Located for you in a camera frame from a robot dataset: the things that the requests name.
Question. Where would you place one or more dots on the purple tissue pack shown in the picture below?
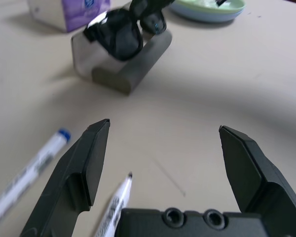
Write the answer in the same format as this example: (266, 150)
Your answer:
(76, 17)

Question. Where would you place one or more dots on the blue plate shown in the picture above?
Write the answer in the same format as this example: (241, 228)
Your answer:
(204, 18)

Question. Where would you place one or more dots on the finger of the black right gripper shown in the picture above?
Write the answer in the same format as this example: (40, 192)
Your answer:
(139, 5)
(160, 5)

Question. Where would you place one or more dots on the black sunglasses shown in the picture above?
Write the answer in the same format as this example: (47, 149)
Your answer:
(121, 37)

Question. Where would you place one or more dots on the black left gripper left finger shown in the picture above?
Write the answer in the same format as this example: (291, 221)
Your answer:
(69, 177)

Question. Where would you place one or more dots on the white marker blue cap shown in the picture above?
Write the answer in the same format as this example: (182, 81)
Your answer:
(27, 177)

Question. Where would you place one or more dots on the white tissue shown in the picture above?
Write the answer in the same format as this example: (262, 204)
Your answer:
(209, 2)

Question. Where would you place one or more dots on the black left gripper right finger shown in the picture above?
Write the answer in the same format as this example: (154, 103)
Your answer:
(256, 177)

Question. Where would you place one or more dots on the grey glasses case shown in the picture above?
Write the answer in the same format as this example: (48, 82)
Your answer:
(138, 66)

